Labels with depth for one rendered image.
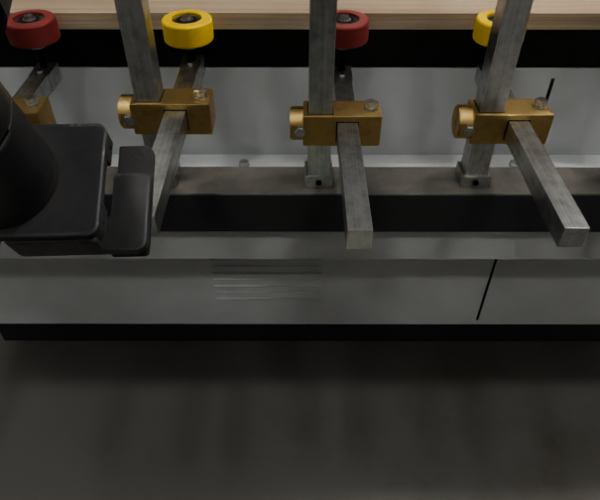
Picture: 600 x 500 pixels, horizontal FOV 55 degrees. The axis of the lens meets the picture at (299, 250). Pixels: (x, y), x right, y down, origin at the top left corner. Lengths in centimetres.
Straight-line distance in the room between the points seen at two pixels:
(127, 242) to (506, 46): 65
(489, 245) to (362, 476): 61
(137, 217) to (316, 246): 74
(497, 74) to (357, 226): 33
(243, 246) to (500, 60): 52
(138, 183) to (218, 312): 116
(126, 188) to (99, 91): 82
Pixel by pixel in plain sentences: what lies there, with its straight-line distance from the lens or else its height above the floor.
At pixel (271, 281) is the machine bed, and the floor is 26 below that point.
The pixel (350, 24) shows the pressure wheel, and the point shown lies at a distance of 96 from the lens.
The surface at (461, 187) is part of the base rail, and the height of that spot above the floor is 70.
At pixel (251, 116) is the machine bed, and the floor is 70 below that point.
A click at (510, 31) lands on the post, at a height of 95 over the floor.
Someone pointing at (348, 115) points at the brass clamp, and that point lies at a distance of 87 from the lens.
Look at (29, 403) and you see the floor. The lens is 163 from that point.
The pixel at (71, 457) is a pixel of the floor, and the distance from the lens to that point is 151.
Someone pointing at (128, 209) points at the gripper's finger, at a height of 105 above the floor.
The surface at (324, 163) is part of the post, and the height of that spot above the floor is 74.
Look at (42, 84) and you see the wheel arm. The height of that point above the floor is 82.
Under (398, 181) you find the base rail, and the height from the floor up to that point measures 70.
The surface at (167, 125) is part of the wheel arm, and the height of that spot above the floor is 84.
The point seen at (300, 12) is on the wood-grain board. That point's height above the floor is 90.
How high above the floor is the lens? 125
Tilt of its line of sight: 42 degrees down
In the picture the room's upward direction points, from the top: straight up
